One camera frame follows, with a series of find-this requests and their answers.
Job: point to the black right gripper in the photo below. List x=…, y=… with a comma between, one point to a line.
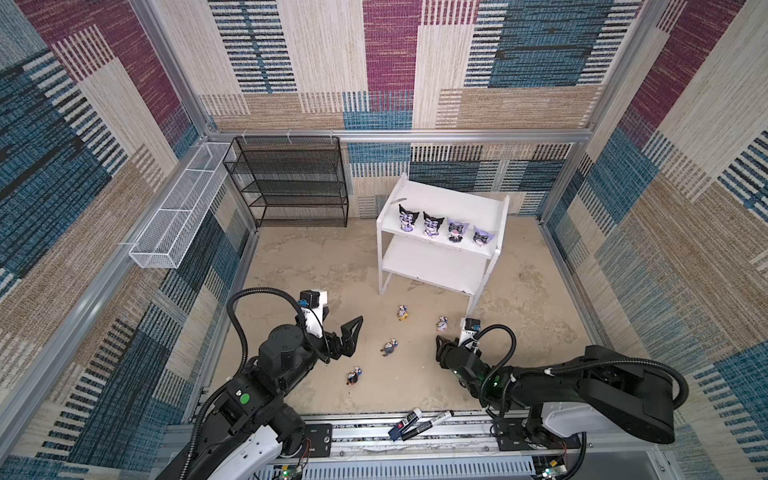
x=441, y=352

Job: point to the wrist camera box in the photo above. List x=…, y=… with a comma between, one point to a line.
x=314, y=307
x=469, y=330

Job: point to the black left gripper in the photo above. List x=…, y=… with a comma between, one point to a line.
x=346, y=344

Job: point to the grey purple Kuromi figure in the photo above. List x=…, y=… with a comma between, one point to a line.
x=389, y=347

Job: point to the striped purple Kuromi figure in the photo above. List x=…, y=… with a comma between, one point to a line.
x=432, y=225

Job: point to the black white marker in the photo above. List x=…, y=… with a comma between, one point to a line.
x=427, y=425

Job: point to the yellow Doraemon figure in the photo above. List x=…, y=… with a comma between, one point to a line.
x=402, y=313

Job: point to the black marker blue label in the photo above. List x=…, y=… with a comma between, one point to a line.
x=398, y=430

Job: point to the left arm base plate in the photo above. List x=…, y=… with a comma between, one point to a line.
x=316, y=442

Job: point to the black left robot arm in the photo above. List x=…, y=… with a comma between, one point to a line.
x=245, y=429

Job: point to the black wire mesh shelf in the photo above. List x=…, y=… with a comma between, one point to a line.
x=290, y=181

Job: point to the white two-tier shelf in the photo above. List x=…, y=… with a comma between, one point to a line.
x=463, y=268

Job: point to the purple hood Kuromi figure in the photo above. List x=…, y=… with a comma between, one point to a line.
x=481, y=237

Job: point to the small white purple figure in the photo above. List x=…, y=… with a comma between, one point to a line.
x=442, y=324

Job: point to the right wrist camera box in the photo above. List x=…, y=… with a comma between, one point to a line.
x=469, y=330

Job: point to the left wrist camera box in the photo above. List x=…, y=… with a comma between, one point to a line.
x=314, y=307

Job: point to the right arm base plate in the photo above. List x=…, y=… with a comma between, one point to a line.
x=511, y=435

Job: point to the white wire mesh basket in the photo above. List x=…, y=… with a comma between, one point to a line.
x=166, y=239

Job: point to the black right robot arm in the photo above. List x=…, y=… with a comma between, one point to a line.
x=597, y=391

